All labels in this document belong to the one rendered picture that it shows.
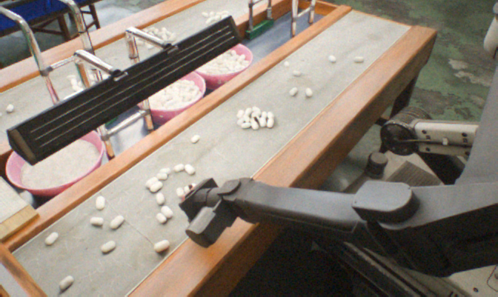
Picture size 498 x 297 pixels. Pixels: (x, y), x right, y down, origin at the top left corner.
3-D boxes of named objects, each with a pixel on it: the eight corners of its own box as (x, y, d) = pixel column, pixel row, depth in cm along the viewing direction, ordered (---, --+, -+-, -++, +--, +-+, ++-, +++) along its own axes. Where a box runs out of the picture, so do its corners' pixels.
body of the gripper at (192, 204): (176, 204, 84) (193, 203, 79) (207, 177, 90) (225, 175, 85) (191, 227, 86) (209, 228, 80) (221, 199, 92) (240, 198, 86)
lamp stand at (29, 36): (118, 118, 140) (83, -1, 111) (69, 148, 129) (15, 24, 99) (88, 99, 149) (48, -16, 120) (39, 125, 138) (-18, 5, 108)
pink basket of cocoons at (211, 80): (264, 73, 163) (265, 54, 157) (224, 103, 147) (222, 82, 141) (218, 54, 176) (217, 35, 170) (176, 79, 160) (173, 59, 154)
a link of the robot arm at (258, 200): (470, 244, 42) (421, 177, 39) (449, 289, 40) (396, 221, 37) (261, 204, 80) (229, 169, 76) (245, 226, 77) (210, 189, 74)
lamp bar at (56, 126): (242, 42, 108) (242, 18, 104) (32, 168, 72) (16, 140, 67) (221, 34, 112) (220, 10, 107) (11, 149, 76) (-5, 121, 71)
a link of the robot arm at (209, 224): (269, 208, 75) (241, 178, 73) (238, 257, 69) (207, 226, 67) (235, 209, 85) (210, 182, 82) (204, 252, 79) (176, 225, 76)
